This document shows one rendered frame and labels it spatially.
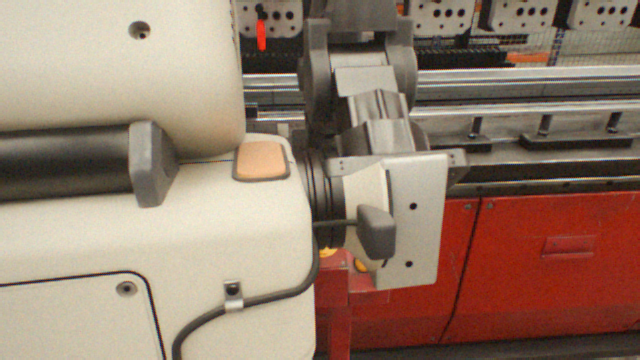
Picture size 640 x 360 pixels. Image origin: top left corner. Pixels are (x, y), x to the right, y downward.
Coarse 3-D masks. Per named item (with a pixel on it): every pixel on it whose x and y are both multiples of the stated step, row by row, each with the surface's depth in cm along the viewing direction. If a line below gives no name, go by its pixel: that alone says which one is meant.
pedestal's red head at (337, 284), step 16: (336, 256) 86; (352, 256) 94; (320, 272) 83; (336, 272) 84; (352, 272) 92; (320, 288) 86; (336, 288) 86; (352, 288) 88; (368, 288) 88; (320, 304) 88; (336, 304) 89; (352, 304) 89; (368, 304) 90
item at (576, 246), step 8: (552, 240) 118; (560, 240) 118; (568, 240) 118; (576, 240) 119; (584, 240) 119; (592, 240) 119; (544, 248) 119; (552, 248) 119; (560, 248) 120; (568, 248) 120; (576, 248) 120; (584, 248) 121; (544, 256) 119; (552, 256) 119; (560, 256) 119; (568, 256) 119; (576, 256) 120; (584, 256) 120
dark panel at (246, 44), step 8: (304, 0) 139; (304, 8) 140; (304, 16) 142; (240, 32) 143; (240, 40) 144; (248, 40) 144; (256, 40) 144; (272, 40) 145; (280, 40) 145; (288, 40) 145; (296, 40) 146; (240, 48) 145; (248, 48) 146; (256, 48) 146; (272, 48) 146; (280, 48) 146; (288, 48) 147; (296, 48) 147
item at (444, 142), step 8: (448, 136) 110; (456, 136) 110; (464, 136) 110; (480, 136) 110; (432, 144) 106; (440, 144) 106; (448, 144) 106; (456, 144) 106; (464, 144) 107; (472, 144) 107; (480, 144) 107; (488, 144) 107
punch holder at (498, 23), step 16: (496, 0) 93; (512, 0) 93; (544, 0) 93; (480, 16) 101; (496, 16) 94; (512, 16) 95; (528, 16) 95; (544, 16) 95; (496, 32) 96; (512, 32) 96; (528, 32) 97
